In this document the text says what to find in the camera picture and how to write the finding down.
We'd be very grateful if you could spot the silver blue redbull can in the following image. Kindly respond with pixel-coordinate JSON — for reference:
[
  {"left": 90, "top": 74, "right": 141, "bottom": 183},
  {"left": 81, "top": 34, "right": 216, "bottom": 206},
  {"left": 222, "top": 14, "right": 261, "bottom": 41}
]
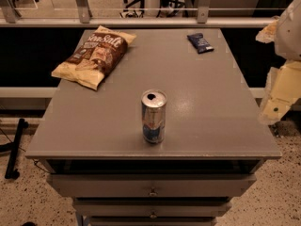
[{"left": 141, "top": 89, "right": 167, "bottom": 144}]

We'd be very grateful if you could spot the brown sea salt chip bag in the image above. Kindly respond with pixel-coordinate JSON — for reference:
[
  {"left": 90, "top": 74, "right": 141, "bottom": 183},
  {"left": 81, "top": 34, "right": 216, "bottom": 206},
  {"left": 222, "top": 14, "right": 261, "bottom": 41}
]
[{"left": 52, "top": 25, "right": 136, "bottom": 90}]

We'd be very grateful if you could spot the dark blue snack packet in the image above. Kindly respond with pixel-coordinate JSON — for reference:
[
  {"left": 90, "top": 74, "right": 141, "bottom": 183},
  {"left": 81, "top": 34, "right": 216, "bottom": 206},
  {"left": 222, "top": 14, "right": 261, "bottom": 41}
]
[{"left": 187, "top": 33, "right": 214, "bottom": 54}]

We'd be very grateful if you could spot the grey drawer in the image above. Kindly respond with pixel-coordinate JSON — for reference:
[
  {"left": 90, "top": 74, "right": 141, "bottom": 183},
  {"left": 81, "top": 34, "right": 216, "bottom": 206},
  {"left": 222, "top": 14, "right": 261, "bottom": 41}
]
[
  {"left": 73, "top": 199, "right": 231, "bottom": 218},
  {"left": 47, "top": 174, "right": 256, "bottom": 198}
]

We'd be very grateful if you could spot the top grey drawer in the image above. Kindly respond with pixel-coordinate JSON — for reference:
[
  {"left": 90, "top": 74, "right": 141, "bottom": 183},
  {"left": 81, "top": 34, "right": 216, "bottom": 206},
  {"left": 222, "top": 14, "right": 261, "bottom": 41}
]
[{"left": 47, "top": 174, "right": 256, "bottom": 198}]

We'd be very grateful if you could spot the black office chair centre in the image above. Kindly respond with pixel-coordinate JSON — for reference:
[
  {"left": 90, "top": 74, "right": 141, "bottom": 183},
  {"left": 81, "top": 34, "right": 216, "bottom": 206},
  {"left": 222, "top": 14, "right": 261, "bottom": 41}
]
[{"left": 120, "top": 0, "right": 188, "bottom": 18}]

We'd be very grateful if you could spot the metal railing frame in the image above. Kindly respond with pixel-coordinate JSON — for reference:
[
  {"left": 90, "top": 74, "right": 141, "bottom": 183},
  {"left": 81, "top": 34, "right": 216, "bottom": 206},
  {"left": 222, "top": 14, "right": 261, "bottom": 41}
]
[{"left": 0, "top": 0, "right": 277, "bottom": 27}]

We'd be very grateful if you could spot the black stand leg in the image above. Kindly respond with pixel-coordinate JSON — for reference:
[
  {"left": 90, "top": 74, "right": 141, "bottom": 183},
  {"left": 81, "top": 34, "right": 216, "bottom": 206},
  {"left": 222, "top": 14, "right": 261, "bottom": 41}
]
[{"left": 0, "top": 119, "right": 28, "bottom": 179}]

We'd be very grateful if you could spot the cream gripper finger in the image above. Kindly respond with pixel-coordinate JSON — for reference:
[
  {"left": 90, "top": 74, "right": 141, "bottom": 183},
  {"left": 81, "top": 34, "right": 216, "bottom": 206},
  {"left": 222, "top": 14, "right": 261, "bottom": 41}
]
[
  {"left": 258, "top": 60, "right": 301, "bottom": 125},
  {"left": 255, "top": 20, "right": 277, "bottom": 43}
]

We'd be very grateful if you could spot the grey drawer cabinet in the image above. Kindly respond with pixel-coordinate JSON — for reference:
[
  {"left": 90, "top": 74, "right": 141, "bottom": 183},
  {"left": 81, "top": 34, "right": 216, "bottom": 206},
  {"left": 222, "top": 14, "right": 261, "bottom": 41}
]
[{"left": 27, "top": 29, "right": 281, "bottom": 226}]

